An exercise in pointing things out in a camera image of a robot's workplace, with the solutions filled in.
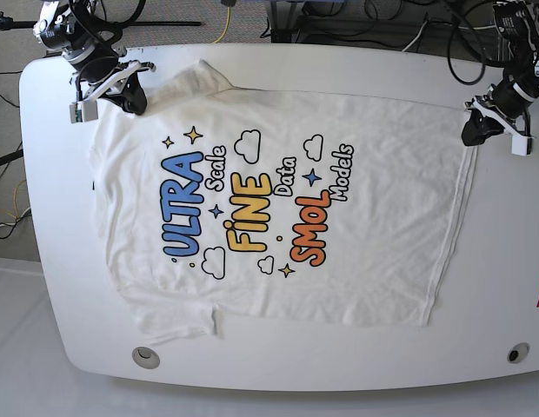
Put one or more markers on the right-arm white gripper body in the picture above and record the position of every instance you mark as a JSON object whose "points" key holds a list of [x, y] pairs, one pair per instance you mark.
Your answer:
{"points": [[100, 76]]}

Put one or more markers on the left-arm white gripper body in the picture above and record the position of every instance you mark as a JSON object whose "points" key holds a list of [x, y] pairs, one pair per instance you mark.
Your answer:
{"points": [[517, 124]]}

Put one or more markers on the white printed T-shirt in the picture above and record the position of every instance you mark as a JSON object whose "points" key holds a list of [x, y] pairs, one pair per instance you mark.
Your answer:
{"points": [[288, 205]]}

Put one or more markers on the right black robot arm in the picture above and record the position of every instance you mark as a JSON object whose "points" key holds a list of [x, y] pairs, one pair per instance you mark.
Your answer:
{"points": [[86, 43]]}

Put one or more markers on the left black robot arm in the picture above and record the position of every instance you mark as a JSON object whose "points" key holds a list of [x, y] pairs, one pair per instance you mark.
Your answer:
{"points": [[504, 108]]}

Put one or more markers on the black tripod stand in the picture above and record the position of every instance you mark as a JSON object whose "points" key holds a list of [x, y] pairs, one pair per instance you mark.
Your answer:
{"points": [[17, 26]]}

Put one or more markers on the right table grommet hole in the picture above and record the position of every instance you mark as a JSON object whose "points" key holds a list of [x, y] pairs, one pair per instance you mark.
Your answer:
{"points": [[518, 353]]}

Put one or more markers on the table grommet hole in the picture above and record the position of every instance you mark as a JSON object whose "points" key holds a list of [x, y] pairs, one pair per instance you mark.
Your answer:
{"points": [[145, 358], [518, 353]]}

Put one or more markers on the left table grommet hole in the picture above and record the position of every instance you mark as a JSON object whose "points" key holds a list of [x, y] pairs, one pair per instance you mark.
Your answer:
{"points": [[145, 358]]}

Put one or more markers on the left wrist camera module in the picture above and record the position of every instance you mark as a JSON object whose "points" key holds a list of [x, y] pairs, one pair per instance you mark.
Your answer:
{"points": [[521, 145]]}

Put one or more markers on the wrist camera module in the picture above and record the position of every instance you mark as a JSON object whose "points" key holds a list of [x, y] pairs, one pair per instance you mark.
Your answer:
{"points": [[521, 145], [83, 111]]}

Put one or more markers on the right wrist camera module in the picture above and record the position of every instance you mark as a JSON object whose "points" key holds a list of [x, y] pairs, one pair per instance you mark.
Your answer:
{"points": [[83, 111]]}

